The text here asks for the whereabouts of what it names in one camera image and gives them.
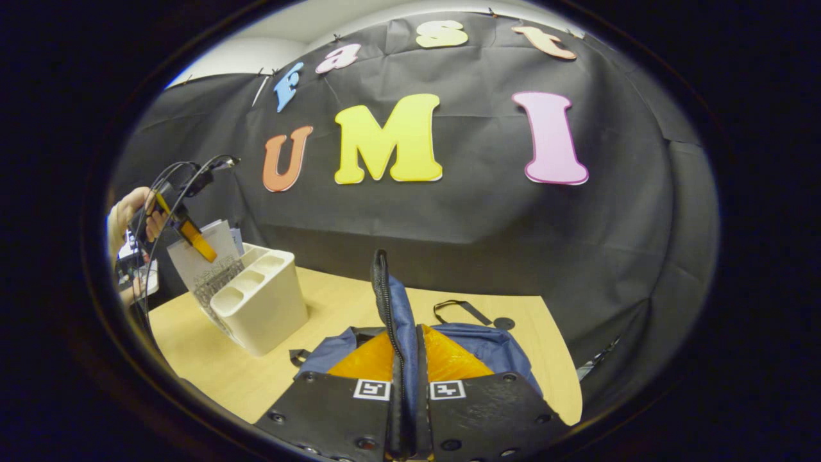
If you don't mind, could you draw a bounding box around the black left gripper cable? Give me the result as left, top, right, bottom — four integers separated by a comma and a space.
138, 154, 241, 321

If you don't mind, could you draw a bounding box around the white book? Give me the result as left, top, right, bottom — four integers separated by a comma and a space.
167, 219, 246, 321

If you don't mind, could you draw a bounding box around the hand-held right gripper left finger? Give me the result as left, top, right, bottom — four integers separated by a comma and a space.
253, 330, 406, 462

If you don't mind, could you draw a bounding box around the computer monitor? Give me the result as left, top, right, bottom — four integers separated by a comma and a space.
119, 237, 158, 296

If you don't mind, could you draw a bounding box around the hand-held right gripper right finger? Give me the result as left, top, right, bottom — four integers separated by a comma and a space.
416, 324, 571, 462

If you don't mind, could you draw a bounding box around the white bookshelf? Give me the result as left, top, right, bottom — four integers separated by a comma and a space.
192, 243, 309, 357

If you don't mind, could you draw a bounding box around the blue schoolbag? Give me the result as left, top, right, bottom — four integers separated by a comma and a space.
289, 249, 545, 398

